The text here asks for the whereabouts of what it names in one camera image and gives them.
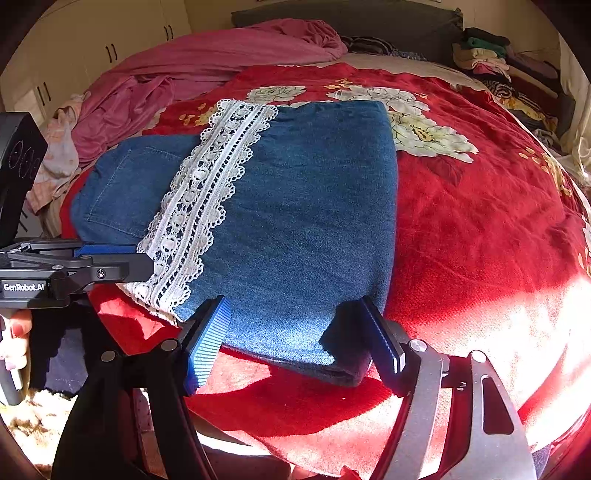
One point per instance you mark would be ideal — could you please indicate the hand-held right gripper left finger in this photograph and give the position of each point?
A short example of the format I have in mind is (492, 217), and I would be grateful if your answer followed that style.
(207, 346)

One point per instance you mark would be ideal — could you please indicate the pink floral cloth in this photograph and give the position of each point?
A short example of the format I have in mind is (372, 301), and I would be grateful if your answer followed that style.
(60, 152)

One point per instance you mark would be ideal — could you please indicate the pile of folded clothes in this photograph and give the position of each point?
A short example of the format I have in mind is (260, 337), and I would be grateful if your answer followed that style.
(508, 74)

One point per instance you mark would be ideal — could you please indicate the person's dark clothing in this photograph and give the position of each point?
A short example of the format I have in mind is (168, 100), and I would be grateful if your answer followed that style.
(60, 360)

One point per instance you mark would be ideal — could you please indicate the cream wardrobe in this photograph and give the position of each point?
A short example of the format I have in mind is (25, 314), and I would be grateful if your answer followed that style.
(92, 46)

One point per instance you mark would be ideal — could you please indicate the beige bed sheet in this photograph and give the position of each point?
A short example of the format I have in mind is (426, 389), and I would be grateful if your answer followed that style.
(406, 67)

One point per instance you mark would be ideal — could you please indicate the dark striped cloth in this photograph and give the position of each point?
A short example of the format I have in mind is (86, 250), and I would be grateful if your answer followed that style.
(369, 46)

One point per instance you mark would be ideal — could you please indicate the cream curtain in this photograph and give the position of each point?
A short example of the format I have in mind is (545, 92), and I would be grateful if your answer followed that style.
(577, 115)

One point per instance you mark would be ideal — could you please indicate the red floral blanket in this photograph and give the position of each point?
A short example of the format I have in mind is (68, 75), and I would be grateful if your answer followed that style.
(461, 230)

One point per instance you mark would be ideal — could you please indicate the cream fluffy rug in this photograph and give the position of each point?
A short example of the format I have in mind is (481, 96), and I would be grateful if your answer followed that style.
(37, 415)

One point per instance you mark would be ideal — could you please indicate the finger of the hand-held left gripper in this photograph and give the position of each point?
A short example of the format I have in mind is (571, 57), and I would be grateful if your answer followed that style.
(122, 270)
(106, 250)

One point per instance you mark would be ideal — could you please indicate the person's left hand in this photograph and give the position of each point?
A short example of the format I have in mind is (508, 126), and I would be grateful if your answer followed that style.
(18, 330)

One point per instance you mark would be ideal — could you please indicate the blue denim pants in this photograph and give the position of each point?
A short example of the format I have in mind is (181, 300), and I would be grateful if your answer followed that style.
(300, 207)

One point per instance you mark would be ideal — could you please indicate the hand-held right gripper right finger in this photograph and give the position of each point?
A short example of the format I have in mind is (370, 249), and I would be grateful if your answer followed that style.
(383, 346)

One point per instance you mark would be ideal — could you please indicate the pink bed sheet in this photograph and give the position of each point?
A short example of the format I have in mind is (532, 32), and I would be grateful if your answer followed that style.
(207, 50)

